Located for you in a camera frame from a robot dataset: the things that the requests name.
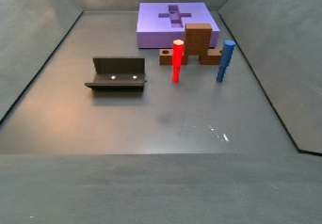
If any purple board with cross slot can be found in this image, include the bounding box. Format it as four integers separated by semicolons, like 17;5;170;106
136;2;221;49

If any red cylindrical peg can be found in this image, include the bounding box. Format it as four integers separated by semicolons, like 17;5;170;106
172;40;183;83

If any brown T-shaped block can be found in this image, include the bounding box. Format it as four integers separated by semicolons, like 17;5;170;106
160;23;222;65

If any blue cylindrical peg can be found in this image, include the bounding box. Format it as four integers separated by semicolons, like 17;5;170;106
217;40;235;83

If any black angle bracket fixture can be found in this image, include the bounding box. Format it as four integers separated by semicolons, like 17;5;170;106
84;56;146;89

